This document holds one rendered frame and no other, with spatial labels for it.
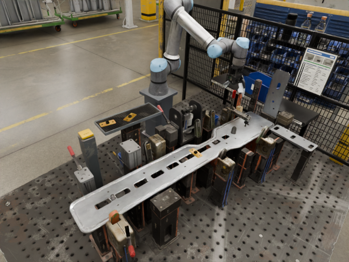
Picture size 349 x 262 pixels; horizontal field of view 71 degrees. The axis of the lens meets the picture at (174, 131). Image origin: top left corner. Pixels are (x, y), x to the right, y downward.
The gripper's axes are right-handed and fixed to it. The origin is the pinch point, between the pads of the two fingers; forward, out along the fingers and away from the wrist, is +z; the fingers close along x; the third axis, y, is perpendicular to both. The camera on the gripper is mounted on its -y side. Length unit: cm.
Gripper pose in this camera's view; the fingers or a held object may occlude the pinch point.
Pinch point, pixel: (234, 92)
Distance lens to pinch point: 169.9
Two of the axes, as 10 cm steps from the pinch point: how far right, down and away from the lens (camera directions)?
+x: 6.3, 4.8, -6.1
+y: -7.7, 3.5, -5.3
